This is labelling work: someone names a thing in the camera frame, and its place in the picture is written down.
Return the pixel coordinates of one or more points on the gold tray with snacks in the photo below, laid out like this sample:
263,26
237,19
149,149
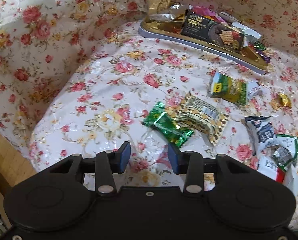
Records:
246,57

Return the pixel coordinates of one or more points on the black cracker box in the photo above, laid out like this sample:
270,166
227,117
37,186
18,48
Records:
211,31

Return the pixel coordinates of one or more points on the navy white biscuit packet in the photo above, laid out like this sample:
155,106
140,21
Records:
262,133

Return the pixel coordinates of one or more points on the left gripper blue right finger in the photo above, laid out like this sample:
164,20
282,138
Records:
190,164

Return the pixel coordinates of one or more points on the shiny green candy packet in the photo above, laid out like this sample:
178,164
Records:
160,120

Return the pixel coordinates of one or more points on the olive green snack packet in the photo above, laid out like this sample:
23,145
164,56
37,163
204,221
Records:
229,89

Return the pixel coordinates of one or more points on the small white candy wrapper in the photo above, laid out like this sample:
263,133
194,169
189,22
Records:
253,89

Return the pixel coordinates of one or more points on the beige patterned cracker packet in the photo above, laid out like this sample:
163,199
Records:
202,116

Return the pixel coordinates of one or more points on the red white snack packet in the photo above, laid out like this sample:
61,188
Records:
268,167

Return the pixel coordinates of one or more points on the gold foil candy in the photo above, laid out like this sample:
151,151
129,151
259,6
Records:
284,100

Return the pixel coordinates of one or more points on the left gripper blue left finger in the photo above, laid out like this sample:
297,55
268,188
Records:
107,163

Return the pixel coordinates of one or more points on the green white snack packet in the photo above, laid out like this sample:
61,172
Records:
286,152

